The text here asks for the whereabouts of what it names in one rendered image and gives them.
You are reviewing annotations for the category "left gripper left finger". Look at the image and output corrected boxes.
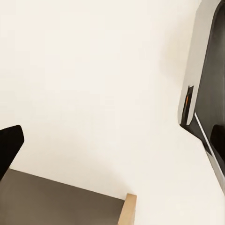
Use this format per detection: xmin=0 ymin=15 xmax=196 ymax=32
xmin=0 ymin=125 xmax=24 ymax=181

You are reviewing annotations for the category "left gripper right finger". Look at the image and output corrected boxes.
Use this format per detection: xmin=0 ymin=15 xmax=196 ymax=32
xmin=210 ymin=124 xmax=225 ymax=162

